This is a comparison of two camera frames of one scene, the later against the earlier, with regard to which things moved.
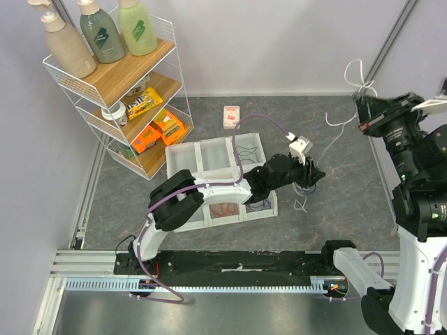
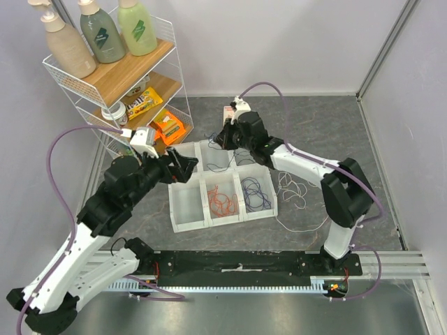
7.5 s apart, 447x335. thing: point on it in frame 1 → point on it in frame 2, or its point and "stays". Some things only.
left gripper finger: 316,172 → 182,159
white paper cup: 115,111 stays
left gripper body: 302,173 → 169,172
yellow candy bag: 149,100 stays
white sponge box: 231,117 stays
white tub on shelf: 140,88 stays
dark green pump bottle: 103,32 stays
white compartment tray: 223,161 stays
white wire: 301,204 → 299,206
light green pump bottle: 137,28 stays
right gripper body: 378,114 → 232,135
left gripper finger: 316,175 → 186,169
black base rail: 230,268 stays
